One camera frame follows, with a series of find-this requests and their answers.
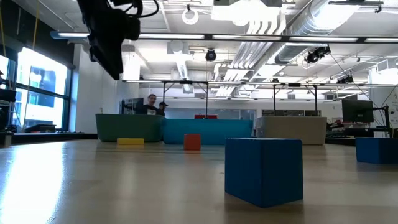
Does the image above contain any yellow hanging strap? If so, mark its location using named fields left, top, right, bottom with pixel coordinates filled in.
left=32, top=0, right=40, bottom=43

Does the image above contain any grey computer monitor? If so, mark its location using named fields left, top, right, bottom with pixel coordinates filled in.
left=119, top=98, right=144, bottom=116

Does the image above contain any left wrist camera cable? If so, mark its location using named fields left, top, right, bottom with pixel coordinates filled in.
left=123, top=0, right=160, bottom=19

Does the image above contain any white plastic bin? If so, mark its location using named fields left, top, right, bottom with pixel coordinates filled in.
left=254, top=116, right=328, bottom=146

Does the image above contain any silver ventilation duct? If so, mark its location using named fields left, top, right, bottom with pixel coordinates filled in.
left=273, top=0, right=361, bottom=65

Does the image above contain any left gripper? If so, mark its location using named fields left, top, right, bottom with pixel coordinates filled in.
left=88, top=39, right=125, bottom=81

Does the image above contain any blue plastic bin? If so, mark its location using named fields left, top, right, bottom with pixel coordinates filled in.
left=162, top=118, right=254, bottom=146

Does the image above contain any black flat device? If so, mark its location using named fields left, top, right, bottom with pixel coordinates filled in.
left=24, top=123, right=57, bottom=134

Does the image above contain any green plastic bin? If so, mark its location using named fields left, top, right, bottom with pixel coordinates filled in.
left=95, top=113, right=165, bottom=143

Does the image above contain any black metal rig frame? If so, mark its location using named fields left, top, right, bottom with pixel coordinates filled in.
left=161, top=80, right=209, bottom=118
left=272, top=82, right=318, bottom=118

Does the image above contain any white ring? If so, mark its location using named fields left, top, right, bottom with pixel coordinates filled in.
left=181, top=8, right=200, bottom=26

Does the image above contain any small blue cube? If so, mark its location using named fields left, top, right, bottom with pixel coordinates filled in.
left=355, top=137, right=398, bottom=165
left=224, top=137, right=305, bottom=209

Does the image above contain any yellow rectangular block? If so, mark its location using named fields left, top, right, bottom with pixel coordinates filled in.
left=116, top=138, right=146, bottom=146

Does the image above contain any LED light bar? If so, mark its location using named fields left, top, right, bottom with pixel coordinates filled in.
left=49, top=30, right=398, bottom=44

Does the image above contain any black camera rig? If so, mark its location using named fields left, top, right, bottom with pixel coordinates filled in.
left=303, top=45, right=332, bottom=65

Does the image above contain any large window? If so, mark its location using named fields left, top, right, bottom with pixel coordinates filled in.
left=0, top=46, right=73, bottom=132

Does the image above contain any small red cube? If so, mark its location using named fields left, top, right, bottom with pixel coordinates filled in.
left=183, top=133, right=202, bottom=152

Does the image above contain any person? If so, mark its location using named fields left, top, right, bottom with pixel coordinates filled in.
left=141, top=93, right=160, bottom=116
left=157, top=101, right=169, bottom=117

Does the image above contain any black computer monitor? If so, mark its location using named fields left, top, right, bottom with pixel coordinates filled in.
left=341, top=99, right=375, bottom=124

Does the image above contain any black aluminium table frame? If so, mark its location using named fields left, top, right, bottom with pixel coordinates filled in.
left=11, top=133, right=357, bottom=146

